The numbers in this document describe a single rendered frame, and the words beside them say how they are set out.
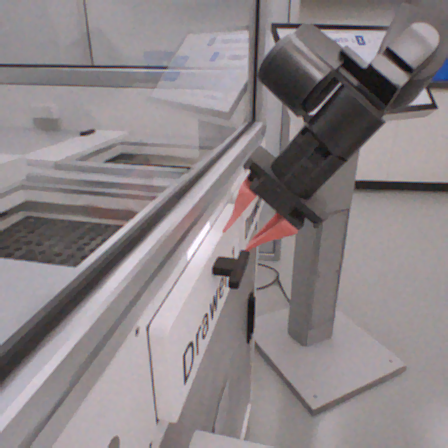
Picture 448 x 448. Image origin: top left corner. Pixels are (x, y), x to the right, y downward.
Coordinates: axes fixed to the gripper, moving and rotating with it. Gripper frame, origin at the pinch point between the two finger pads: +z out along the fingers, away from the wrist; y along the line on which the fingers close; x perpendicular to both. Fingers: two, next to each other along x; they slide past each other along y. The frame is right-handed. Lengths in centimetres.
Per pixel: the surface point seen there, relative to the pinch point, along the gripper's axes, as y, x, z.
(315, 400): -67, -60, 61
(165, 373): -1.0, 18.0, 5.5
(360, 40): 1, -95, -29
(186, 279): 2.3, 10.6, 2.1
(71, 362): 5.7, 27.3, -1.6
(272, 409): -58, -55, 72
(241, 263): -1.9, 3.6, 0.8
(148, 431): -3.2, 19.6, 10.5
